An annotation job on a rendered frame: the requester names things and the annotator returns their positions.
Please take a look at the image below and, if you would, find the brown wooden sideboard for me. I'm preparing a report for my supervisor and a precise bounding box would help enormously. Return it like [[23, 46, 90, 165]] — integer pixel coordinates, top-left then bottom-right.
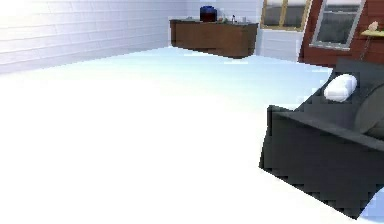
[[169, 18, 260, 60]]

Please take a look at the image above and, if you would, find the blue and dark red pot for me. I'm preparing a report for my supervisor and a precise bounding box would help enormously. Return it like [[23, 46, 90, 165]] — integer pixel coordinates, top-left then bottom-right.
[[199, 5, 218, 23]]

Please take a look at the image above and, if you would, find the dark grey sofa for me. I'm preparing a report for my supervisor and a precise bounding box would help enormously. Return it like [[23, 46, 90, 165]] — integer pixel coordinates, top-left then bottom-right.
[[258, 57, 384, 221]]

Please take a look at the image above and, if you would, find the wooden framed window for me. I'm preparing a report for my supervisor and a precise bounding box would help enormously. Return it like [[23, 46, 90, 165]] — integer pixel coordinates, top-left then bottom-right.
[[259, 0, 313, 32]]

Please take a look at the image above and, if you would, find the white pillow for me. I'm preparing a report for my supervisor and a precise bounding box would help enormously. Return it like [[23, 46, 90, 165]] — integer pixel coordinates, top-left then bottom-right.
[[323, 73, 358, 103]]

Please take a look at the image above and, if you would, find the grey framed window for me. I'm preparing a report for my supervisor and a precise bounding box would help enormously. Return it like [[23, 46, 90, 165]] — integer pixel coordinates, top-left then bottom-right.
[[309, 0, 367, 51]]

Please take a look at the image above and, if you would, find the grey round cushion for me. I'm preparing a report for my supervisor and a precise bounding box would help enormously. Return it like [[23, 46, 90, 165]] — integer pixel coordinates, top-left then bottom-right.
[[353, 81, 384, 140]]

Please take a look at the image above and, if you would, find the yellow side table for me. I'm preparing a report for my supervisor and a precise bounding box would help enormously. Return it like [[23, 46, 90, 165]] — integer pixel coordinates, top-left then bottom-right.
[[359, 29, 384, 62]]

